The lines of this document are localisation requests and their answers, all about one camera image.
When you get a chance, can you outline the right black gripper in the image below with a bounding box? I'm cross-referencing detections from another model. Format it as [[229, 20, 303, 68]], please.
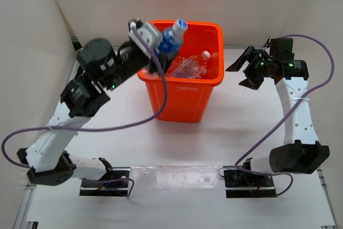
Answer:
[[226, 46, 275, 91]]

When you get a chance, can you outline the dark blue label bottle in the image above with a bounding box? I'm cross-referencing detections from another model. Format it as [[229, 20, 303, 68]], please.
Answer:
[[155, 19, 188, 57]]

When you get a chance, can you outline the clear apple juice bottle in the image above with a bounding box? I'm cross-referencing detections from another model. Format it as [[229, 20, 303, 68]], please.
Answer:
[[169, 50, 211, 79]]

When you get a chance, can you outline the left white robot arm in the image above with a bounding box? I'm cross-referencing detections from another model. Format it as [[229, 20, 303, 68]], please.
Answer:
[[17, 19, 188, 186]]

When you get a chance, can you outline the orange plastic bin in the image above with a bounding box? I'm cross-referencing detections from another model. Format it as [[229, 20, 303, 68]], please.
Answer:
[[136, 20, 225, 124]]

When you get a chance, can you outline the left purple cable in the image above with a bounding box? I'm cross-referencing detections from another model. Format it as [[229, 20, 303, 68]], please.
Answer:
[[1, 24, 169, 198]]

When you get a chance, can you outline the purple cable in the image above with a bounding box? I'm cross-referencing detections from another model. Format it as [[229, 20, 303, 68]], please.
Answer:
[[1, 24, 169, 198], [235, 34, 335, 196]]

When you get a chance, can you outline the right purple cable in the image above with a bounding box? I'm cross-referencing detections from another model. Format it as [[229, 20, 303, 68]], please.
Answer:
[[235, 34, 335, 196]]

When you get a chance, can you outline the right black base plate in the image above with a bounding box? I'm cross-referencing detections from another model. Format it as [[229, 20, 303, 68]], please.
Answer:
[[218, 166, 276, 198]]

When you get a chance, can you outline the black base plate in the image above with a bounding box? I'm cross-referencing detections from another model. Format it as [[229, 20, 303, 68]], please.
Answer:
[[218, 166, 276, 198], [79, 167, 135, 197]]

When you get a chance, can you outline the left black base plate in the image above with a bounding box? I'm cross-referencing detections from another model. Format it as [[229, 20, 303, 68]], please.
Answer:
[[79, 167, 135, 197]]

